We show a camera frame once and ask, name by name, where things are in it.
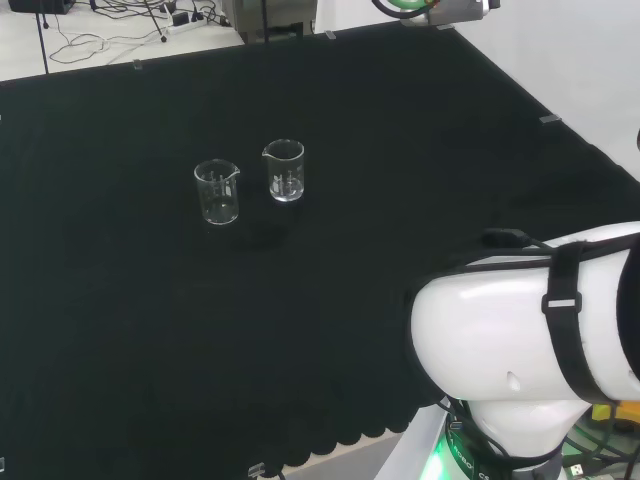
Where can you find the clear glass beaker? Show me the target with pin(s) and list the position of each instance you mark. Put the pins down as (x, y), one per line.
(284, 192)
(218, 216)

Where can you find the black bench cloth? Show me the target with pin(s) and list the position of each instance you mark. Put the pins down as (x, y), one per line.
(150, 300)

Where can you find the grey metal cabinet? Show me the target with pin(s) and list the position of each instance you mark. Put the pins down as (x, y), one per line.
(260, 17)

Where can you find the white power strip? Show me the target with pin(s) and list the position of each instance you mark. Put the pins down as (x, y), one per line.
(182, 26)

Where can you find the black tripod leg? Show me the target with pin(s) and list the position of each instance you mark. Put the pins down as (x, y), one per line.
(158, 25)

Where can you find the yellow stop button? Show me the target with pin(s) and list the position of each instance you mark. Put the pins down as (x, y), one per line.
(602, 412)

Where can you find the black tripod pole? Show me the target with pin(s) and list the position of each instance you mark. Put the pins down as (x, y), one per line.
(44, 45)

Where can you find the silver usb plug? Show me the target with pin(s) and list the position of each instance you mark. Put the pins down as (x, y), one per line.
(577, 470)

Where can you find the black box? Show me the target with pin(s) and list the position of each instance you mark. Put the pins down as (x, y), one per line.
(40, 5)

